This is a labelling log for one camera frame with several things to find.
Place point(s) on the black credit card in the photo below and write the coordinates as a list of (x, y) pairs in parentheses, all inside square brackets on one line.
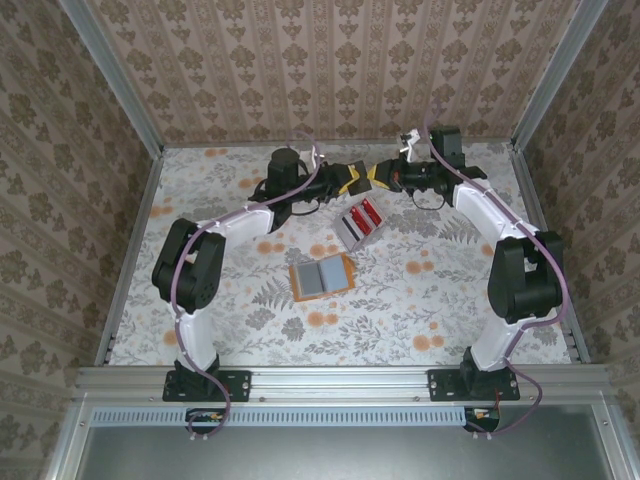
[(361, 186)]

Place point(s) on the card stack with red front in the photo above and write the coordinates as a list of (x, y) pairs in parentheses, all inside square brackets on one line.
[(361, 220), (374, 214)]

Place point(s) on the card stack with white front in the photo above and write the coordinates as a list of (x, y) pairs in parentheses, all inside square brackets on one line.
[(346, 229)]

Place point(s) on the clear acrylic card box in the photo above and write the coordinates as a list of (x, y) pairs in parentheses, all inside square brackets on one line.
[(345, 240)]

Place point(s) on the orange card holder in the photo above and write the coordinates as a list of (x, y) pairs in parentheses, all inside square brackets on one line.
[(300, 298)]

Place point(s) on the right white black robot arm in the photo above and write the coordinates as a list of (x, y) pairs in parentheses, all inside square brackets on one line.
[(525, 280)]

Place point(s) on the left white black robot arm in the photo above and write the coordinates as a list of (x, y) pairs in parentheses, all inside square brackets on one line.
[(187, 280)]

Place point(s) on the right small wiring connector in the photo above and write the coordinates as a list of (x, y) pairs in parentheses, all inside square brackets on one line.
[(482, 417)]

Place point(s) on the small wiring connector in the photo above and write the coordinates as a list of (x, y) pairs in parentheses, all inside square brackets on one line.
[(205, 419), (482, 417)]

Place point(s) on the left small wiring connector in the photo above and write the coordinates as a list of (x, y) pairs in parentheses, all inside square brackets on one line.
[(205, 419)]

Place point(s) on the grey metal cabinet top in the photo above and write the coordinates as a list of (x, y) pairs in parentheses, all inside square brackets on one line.
[(350, 455)]

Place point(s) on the aluminium back rail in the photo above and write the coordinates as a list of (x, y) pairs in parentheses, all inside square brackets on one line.
[(225, 144)]

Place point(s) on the right aluminium side rail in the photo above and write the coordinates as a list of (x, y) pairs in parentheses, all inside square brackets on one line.
[(547, 220)]

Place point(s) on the aluminium side rail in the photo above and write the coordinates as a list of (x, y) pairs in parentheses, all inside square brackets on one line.
[(135, 240), (547, 220)]

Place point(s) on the right aluminium corner post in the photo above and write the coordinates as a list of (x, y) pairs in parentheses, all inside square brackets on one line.
[(555, 75)]

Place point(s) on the aluminium corner post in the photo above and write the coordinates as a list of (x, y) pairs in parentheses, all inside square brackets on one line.
[(115, 75), (555, 75)]

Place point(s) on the aluminium front frame beam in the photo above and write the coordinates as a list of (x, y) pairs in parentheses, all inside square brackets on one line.
[(340, 380)]

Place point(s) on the left aluminium side rail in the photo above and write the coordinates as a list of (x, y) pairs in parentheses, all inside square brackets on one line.
[(135, 240)]

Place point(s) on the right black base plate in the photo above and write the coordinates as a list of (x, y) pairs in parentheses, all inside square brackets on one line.
[(442, 385)]

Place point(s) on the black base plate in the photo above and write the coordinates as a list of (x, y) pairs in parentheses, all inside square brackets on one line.
[(240, 385), (442, 385)]

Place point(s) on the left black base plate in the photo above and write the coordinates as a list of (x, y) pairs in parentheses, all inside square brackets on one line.
[(240, 385)]

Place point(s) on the left aluminium corner post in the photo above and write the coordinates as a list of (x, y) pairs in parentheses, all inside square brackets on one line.
[(115, 75)]

